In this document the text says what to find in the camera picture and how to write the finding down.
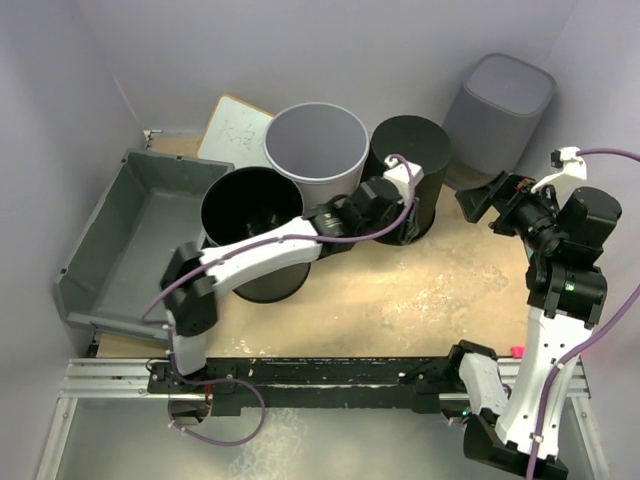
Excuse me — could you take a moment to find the light grey round bucket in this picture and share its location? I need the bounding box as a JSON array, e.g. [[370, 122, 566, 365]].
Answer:
[[263, 102, 369, 209]]

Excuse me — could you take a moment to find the black ribbed round bin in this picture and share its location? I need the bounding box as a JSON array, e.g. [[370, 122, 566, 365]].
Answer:
[[367, 114, 453, 246]]

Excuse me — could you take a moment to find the pink plastic clip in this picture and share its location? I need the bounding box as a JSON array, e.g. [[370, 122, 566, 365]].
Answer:
[[510, 345, 525, 360]]

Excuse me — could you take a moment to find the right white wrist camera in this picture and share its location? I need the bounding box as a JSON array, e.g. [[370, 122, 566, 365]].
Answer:
[[531, 147, 587, 193]]

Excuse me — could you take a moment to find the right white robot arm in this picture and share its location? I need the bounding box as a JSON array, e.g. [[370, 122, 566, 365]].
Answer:
[[444, 173, 622, 479]]

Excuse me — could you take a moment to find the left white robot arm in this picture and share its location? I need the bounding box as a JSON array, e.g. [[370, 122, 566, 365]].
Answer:
[[157, 175, 417, 392]]

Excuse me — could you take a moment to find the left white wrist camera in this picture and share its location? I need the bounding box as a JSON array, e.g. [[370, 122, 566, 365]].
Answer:
[[382, 155, 424, 200]]

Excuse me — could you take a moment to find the aluminium frame rail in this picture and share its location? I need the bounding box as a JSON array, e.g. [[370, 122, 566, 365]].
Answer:
[[34, 357, 609, 480]]

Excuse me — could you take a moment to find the small whiteboard wooden frame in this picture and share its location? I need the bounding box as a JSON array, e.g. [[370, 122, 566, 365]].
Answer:
[[197, 95, 273, 168]]

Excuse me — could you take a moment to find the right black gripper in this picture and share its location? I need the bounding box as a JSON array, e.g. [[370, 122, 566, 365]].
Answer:
[[456, 167, 564, 252]]

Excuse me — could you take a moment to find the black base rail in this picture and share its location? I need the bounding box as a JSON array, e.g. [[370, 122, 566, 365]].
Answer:
[[146, 356, 471, 417]]

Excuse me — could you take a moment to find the grey slotted square bin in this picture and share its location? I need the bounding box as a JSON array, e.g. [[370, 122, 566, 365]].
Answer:
[[442, 53, 557, 191]]

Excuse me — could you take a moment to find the dark blue round bin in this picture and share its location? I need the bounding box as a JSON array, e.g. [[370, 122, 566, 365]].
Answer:
[[198, 167, 311, 304]]

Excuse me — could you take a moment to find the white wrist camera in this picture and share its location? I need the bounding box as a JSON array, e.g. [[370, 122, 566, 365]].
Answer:
[[382, 155, 424, 200], [531, 147, 587, 193]]

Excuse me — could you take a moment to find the grey plastic storage crate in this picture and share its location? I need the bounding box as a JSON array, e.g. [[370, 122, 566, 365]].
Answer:
[[53, 150, 234, 343]]

